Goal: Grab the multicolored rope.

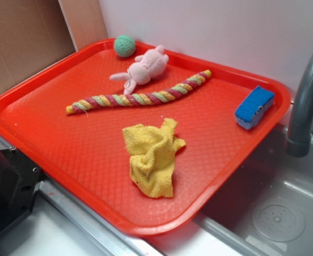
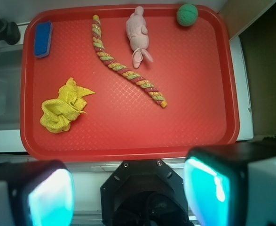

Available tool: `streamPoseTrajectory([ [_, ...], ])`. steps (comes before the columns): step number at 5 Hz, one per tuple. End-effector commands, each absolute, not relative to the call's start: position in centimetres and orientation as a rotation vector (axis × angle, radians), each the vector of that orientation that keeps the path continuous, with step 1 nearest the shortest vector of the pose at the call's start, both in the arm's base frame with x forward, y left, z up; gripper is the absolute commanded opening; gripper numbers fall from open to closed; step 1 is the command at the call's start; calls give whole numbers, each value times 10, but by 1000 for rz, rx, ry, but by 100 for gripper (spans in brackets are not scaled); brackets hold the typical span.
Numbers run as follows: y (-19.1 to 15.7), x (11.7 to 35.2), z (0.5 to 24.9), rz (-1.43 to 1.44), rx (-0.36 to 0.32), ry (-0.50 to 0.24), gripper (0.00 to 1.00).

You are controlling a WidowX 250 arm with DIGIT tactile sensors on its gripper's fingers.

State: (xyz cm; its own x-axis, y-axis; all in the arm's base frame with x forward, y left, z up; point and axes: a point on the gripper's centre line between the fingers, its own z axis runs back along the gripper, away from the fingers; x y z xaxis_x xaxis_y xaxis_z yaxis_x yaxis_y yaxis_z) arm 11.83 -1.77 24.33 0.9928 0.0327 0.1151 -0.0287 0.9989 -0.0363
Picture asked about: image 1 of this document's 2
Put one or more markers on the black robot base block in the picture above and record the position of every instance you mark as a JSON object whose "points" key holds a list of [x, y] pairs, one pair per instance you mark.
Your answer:
{"points": [[19, 182]]}

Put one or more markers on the red plastic tray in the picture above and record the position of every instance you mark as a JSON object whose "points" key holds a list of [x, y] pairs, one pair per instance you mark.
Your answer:
{"points": [[86, 152]]}

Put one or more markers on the yellow crumpled cloth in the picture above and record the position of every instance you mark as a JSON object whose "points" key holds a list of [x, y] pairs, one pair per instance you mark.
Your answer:
{"points": [[152, 153]]}

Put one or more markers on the pink plush bunny toy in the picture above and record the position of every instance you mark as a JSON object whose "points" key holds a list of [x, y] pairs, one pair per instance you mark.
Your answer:
{"points": [[145, 68]]}

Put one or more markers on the green ball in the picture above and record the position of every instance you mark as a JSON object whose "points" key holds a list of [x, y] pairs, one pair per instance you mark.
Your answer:
{"points": [[124, 46]]}

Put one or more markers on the blue sponge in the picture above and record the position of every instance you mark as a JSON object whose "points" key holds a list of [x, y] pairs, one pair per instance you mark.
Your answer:
{"points": [[252, 109]]}

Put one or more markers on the grey toy faucet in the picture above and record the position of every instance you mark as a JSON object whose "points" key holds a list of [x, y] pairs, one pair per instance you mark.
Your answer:
{"points": [[300, 128]]}

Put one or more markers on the grey toy sink basin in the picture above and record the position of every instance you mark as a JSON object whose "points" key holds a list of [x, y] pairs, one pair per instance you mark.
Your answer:
{"points": [[266, 206]]}

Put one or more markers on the brown cardboard panel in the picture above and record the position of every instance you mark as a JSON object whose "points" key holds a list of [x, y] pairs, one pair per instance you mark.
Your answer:
{"points": [[37, 34]]}

